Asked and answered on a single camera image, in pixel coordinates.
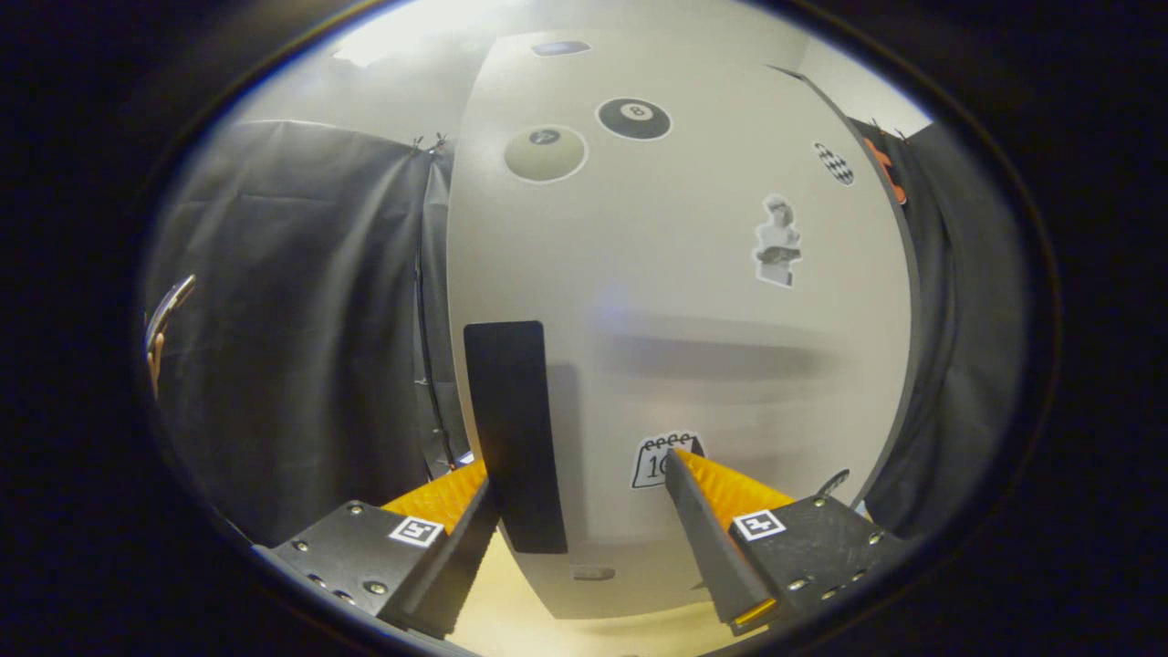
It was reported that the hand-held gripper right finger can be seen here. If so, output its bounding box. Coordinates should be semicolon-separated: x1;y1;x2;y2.
664;447;904;637

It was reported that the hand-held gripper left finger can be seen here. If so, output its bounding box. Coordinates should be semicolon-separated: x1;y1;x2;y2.
272;458;501;640

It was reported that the black door handle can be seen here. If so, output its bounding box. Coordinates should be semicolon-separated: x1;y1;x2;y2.
464;319;568;555

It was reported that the white cabinet door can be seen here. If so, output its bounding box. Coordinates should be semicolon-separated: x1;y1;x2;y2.
445;27;913;621

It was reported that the grey cabinet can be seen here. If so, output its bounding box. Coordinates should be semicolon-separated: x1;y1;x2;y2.
771;64;923;505

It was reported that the smartphone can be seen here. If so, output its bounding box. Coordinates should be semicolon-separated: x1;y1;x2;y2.
146;274;197;352

